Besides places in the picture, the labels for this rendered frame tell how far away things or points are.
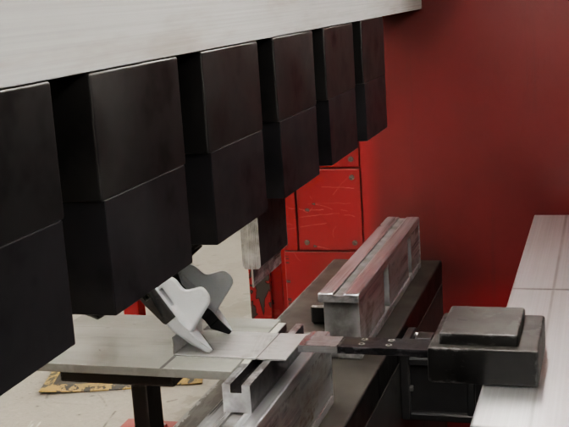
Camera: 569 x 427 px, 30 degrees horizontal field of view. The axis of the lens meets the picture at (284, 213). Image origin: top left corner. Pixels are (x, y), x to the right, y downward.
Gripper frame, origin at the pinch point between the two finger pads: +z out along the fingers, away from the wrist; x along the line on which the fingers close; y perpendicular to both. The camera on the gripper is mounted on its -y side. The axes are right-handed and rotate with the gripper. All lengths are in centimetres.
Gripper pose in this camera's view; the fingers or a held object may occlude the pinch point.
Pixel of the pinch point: (209, 337)
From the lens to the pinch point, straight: 120.2
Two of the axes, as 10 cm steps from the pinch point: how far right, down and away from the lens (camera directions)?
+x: 2.9, -2.1, 9.3
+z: 6.6, 7.5, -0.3
